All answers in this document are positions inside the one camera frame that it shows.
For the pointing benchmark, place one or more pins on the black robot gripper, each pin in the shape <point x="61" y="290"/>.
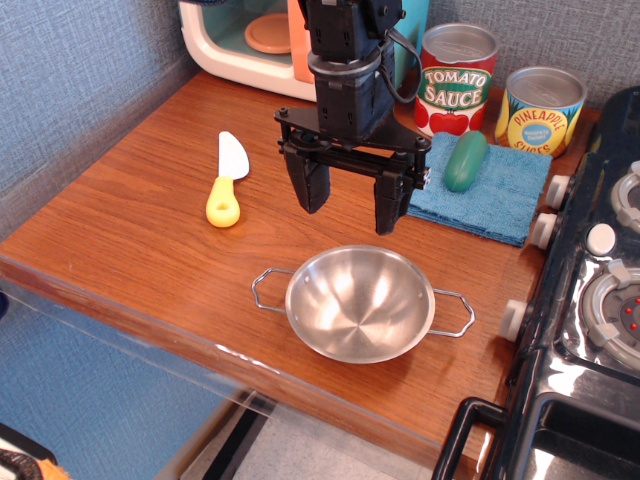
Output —
<point x="353" y="127"/>

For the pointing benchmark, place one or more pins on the green toy pickle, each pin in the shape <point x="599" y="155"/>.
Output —
<point x="465" y="161"/>

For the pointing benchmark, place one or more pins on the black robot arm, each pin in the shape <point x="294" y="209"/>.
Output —
<point x="353" y="126"/>

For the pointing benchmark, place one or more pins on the blue folded cloth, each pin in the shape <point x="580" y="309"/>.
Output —
<point x="499" y="204"/>

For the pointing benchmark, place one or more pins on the tomato sauce can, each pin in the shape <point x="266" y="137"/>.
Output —
<point x="458" y="62"/>

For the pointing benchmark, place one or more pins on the white toy microwave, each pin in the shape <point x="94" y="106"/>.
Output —
<point x="213" y="32"/>

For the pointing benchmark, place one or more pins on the orange toy plate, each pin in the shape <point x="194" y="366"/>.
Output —
<point x="269" y="34"/>

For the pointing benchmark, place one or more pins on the pineapple slices can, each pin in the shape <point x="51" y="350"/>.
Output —
<point x="540" y="109"/>

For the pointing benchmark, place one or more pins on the black toy stove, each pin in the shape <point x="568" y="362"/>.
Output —
<point x="572" y="410"/>

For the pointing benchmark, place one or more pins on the stainless steel bowl with handles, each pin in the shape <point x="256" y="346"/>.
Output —
<point x="356" y="304"/>

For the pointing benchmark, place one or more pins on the toy knife yellow handle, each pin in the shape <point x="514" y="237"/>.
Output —
<point x="222" y="207"/>

